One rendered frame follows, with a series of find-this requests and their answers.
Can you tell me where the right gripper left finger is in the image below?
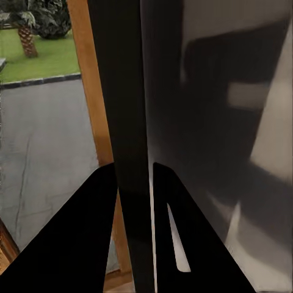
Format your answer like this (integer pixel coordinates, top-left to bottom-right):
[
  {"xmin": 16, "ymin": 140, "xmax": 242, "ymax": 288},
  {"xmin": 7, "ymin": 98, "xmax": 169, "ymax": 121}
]
[{"xmin": 0, "ymin": 162, "xmax": 118, "ymax": 293}]

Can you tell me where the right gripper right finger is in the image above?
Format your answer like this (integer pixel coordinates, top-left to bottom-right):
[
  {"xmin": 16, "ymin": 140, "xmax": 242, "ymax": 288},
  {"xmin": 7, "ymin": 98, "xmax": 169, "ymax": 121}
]
[{"xmin": 153, "ymin": 163, "xmax": 256, "ymax": 293}]

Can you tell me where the poster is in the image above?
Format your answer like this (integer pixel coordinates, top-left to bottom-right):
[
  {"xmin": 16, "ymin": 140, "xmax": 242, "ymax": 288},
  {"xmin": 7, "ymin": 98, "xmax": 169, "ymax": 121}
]
[{"xmin": 87, "ymin": 0, "xmax": 155, "ymax": 293}]

